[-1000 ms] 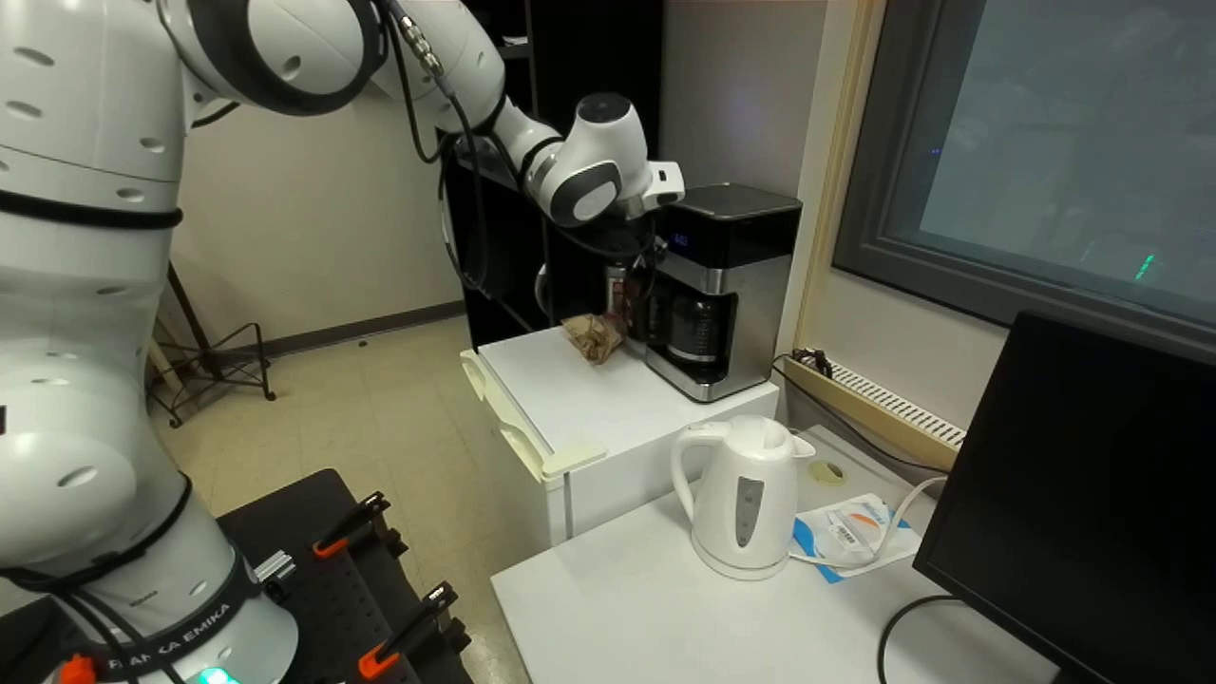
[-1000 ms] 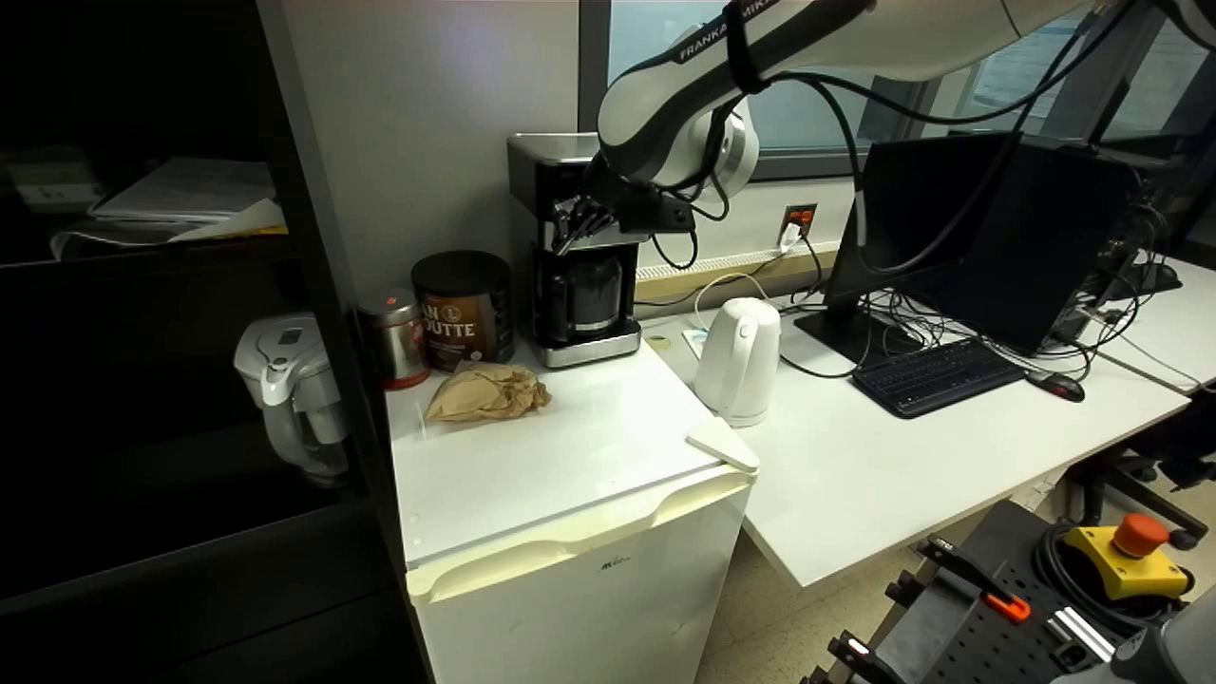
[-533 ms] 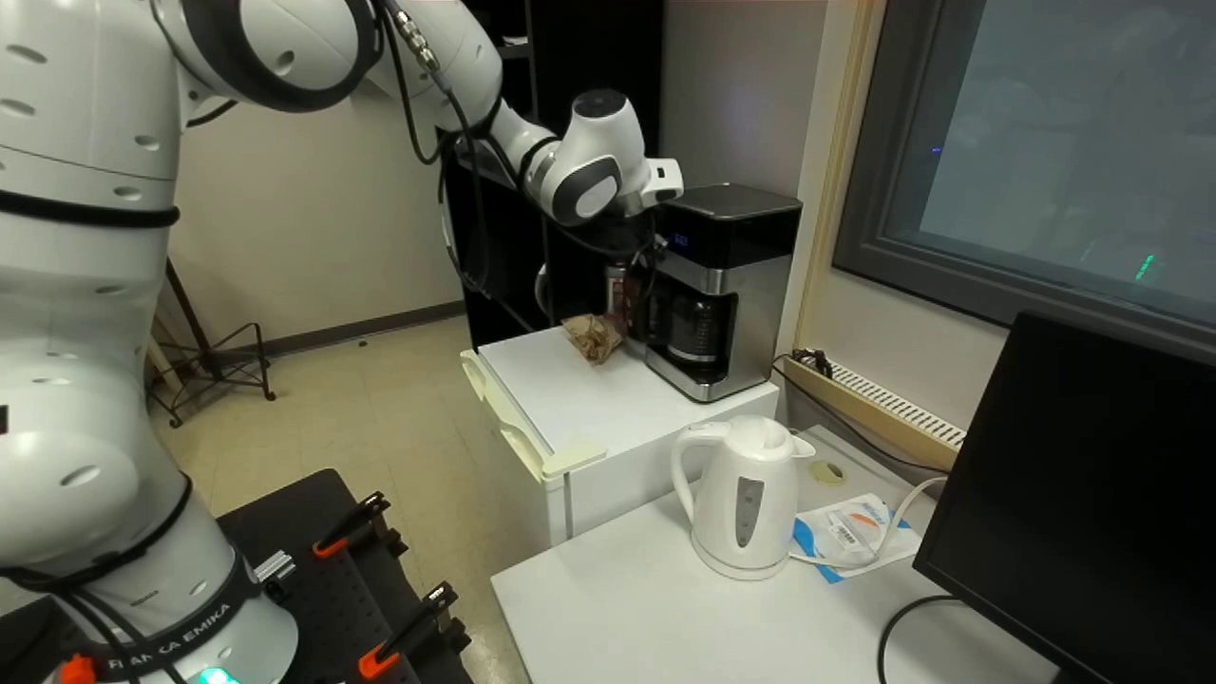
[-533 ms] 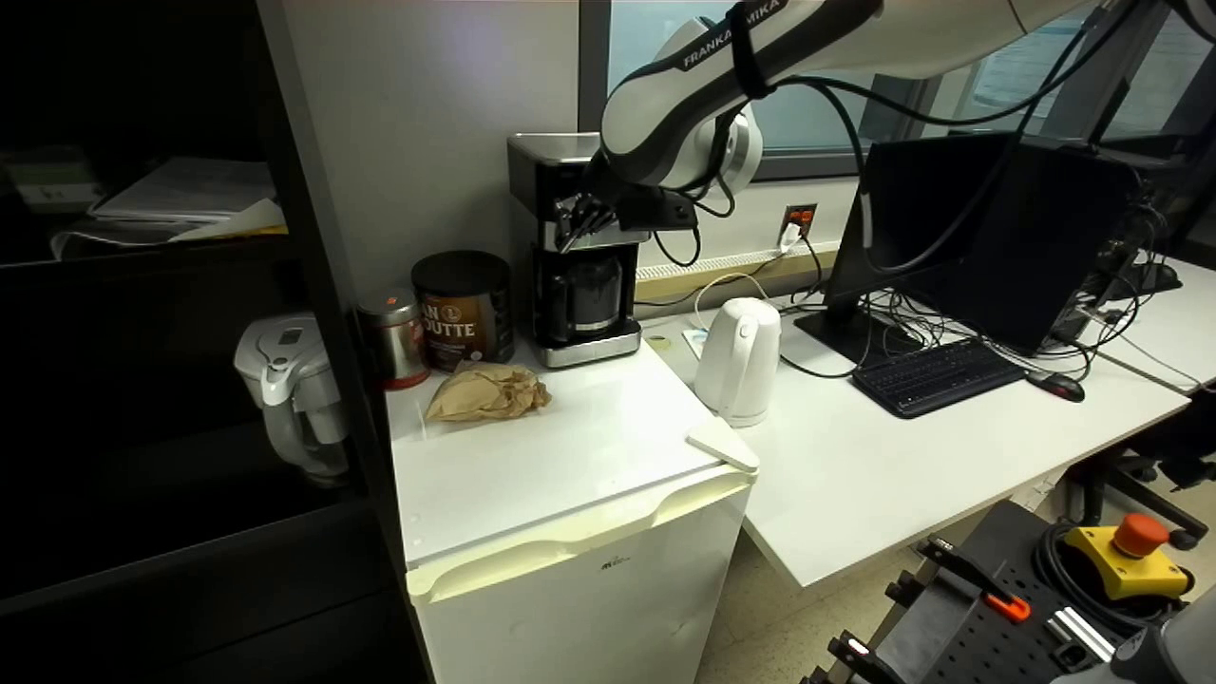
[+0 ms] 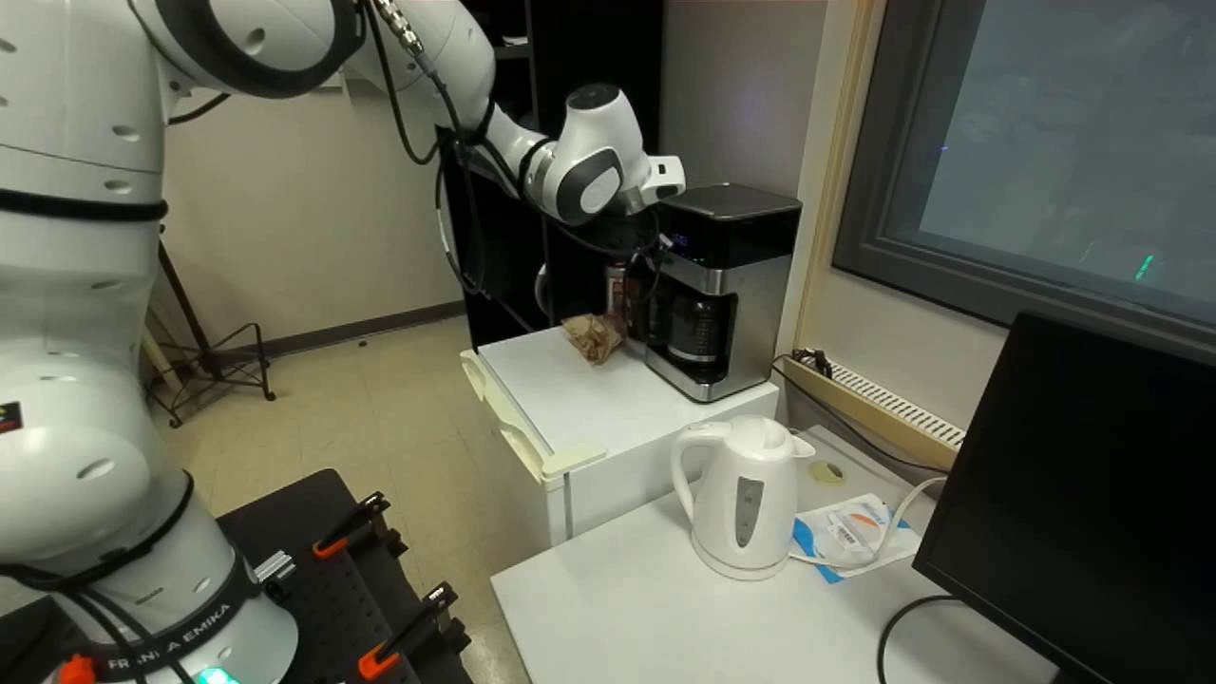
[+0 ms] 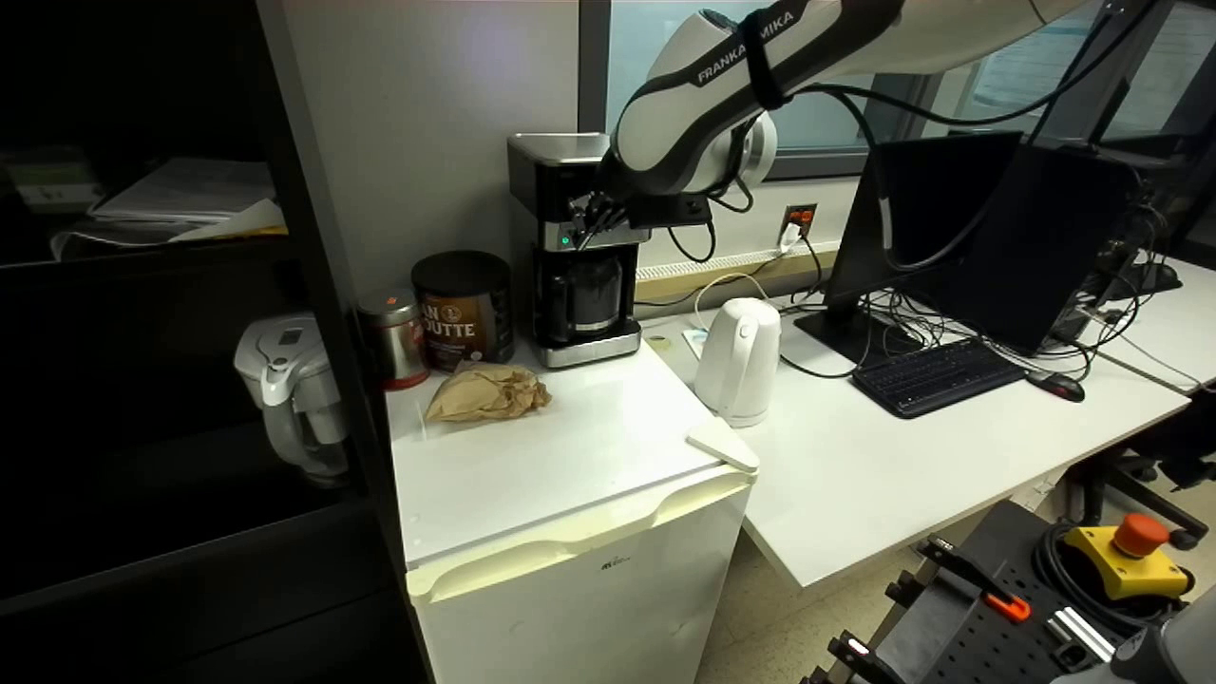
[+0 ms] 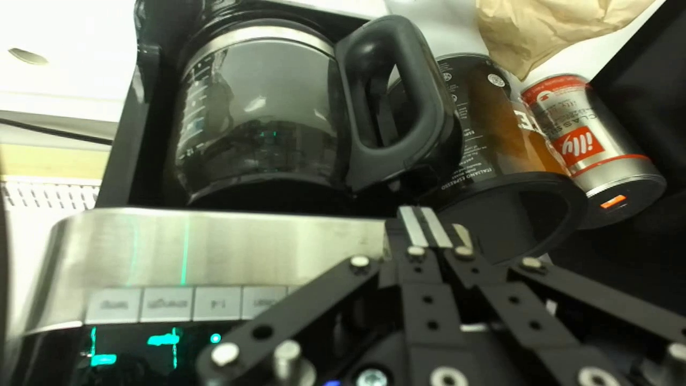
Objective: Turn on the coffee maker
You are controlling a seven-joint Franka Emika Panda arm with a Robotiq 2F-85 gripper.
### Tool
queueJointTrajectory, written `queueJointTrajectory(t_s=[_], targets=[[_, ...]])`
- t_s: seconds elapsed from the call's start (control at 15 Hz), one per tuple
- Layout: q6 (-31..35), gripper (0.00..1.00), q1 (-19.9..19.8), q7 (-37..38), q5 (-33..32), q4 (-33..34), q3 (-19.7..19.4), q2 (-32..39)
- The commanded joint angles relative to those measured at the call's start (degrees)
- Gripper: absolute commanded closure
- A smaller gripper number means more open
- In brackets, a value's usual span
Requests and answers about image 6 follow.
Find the dark brown coffee can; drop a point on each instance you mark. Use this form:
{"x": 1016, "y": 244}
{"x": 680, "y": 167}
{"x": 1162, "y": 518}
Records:
{"x": 461, "y": 312}

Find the black office chair base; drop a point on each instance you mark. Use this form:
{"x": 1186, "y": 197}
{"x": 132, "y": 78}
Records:
{"x": 1141, "y": 482}

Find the black silver coffee maker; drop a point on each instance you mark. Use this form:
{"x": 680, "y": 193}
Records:
{"x": 582, "y": 279}

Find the yellow emergency stop button box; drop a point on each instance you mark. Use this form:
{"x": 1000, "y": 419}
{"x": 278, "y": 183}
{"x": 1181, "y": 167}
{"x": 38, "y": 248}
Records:
{"x": 1125, "y": 558}

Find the black keyboard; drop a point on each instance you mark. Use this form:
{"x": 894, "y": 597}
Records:
{"x": 939, "y": 379}

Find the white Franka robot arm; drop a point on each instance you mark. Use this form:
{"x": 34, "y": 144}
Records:
{"x": 699, "y": 111}

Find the wall power outlet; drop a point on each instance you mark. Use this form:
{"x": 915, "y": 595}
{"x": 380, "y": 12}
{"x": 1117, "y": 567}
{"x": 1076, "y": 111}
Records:
{"x": 796, "y": 227}

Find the stack of papers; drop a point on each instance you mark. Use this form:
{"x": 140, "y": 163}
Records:
{"x": 175, "y": 207}

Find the black computer mouse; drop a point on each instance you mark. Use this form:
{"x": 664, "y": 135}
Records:
{"x": 1059, "y": 386}

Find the small red white can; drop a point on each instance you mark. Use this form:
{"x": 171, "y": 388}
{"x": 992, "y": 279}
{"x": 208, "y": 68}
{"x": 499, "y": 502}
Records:
{"x": 403, "y": 345}

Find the white mini fridge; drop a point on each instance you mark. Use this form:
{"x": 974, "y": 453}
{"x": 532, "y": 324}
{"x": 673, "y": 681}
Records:
{"x": 570, "y": 533}

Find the black perforated board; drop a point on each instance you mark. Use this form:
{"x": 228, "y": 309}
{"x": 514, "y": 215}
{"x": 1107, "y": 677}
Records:
{"x": 974, "y": 620}

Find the white electric kettle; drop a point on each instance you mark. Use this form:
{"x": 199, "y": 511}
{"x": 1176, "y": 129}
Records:
{"x": 737, "y": 362}

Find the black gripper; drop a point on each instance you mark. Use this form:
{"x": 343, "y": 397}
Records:
{"x": 646, "y": 207}

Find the black computer monitor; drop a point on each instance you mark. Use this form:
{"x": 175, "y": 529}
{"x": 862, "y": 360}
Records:
{"x": 989, "y": 243}

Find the black shelf unit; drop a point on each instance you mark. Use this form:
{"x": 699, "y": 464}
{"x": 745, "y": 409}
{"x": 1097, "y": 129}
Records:
{"x": 165, "y": 383}

